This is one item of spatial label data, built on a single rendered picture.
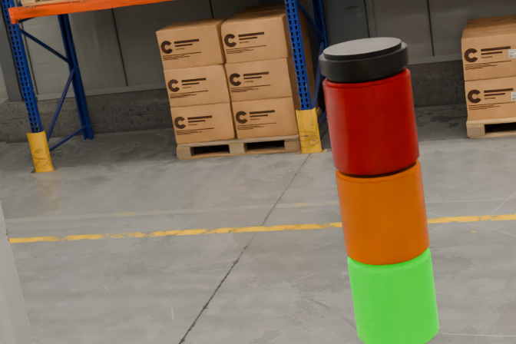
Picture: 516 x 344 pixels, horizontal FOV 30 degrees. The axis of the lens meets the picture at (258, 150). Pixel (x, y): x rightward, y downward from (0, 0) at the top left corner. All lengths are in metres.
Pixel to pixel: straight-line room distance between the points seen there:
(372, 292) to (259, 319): 5.06
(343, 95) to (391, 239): 0.09
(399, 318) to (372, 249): 0.05
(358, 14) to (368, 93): 9.08
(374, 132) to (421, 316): 0.12
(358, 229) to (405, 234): 0.03
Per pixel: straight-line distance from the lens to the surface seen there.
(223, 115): 8.85
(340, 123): 0.54
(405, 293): 0.57
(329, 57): 0.54
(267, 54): 8.58
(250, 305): 5.81
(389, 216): 0.55
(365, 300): 0.58
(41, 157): 9.56
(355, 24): 9.64
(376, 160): 0.54
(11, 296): 3.27
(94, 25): 10.56
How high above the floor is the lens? 2.44
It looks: 16 degrees down
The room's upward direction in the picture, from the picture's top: 9 degrees counter-clockwise
